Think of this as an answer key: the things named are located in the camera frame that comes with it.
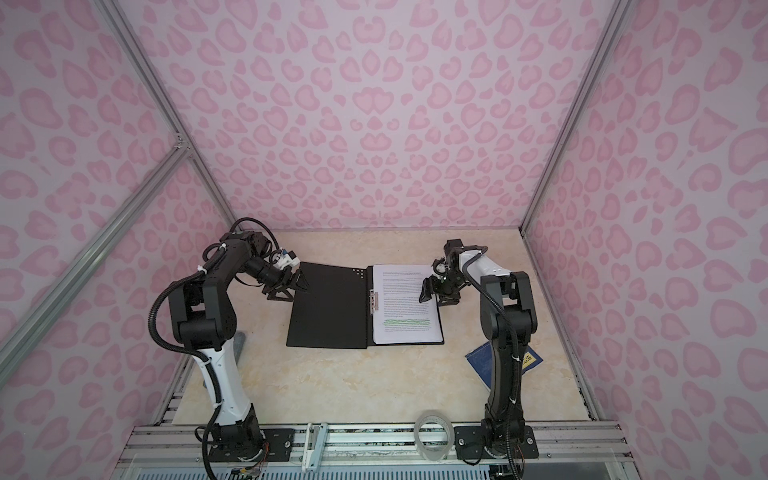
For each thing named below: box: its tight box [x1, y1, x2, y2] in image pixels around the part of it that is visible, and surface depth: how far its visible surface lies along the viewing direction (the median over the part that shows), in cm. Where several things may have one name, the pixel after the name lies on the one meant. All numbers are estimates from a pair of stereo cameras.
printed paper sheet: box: [373, 264, 443, 345], surface depth 97 cm
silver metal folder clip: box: [369, 289, 379, 314], surface depth 100 cm
